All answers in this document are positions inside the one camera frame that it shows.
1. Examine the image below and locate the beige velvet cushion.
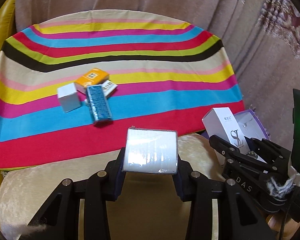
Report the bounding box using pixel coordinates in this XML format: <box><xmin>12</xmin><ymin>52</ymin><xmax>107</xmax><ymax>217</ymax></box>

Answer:
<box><xmin>0</xmin><ymin>134</ymin><xmax>222</xmax><ymax>239</ymax></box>

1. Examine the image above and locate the teal blue box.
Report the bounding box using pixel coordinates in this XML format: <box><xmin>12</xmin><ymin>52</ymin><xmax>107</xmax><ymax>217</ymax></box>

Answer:
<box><xmin>86</xmin><ymin>85</ymin><xmax>112</xmax><ymax>123</ymax></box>

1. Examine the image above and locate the white flat printed box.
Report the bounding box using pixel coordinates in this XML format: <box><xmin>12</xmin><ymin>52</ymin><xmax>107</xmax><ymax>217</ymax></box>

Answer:
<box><xmin>101</xmin><ymin>80</ymin><xmax>117</xmax><ymax>97</ymax></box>

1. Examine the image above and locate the white SL logo box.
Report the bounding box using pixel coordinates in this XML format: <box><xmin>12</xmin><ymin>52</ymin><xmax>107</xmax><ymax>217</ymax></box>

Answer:
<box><xmin>201</xmin><ymin>107</ymin><xmax>267</xmax><ymax>167</ymax></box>

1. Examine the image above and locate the colourful striped cloth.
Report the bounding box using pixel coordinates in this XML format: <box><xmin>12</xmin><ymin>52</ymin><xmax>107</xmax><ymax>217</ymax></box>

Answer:
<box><xmin>0</xmin><ymin>10</ymin><xmax>244</xmax><ymax>170</ymax></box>

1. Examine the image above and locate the orange box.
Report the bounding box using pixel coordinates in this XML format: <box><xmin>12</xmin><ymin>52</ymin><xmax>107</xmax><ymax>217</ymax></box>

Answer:
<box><xmin>74</xmin><ymin>68</ymin><xmax>110</xmax><ymax>94</ymax></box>

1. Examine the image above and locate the purple storage box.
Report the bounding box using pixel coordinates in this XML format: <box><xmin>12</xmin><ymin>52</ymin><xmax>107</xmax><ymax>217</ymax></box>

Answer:
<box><xmin>201</xmin><ymin>108</ymin><xmax>271</xmax><ymax>140</ymax></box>

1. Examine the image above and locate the white plastic-wrapped box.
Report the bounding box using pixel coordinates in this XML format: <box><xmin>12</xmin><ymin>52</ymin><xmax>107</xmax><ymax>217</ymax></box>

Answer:
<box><xmin>122</xmin><ymin>128</ymin><xmax>178</xmax><ymax>174</ymax></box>

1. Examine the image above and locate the small white cube box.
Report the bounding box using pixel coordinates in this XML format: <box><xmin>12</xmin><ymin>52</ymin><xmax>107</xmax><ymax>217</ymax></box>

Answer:
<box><xmin>57</xmin><ymin>83</ymin><xmax>81</xmax><ymax>113</ymax></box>

